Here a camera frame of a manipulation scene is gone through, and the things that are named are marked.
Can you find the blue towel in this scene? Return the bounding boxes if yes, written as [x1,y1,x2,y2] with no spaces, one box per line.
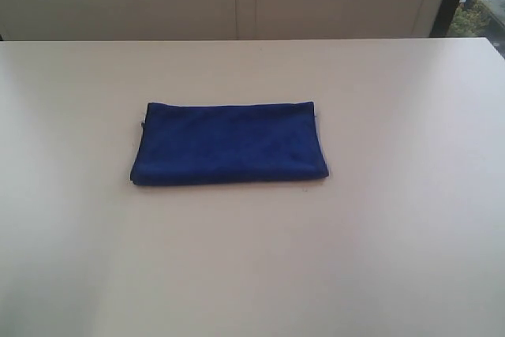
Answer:
[130,102,329,186]

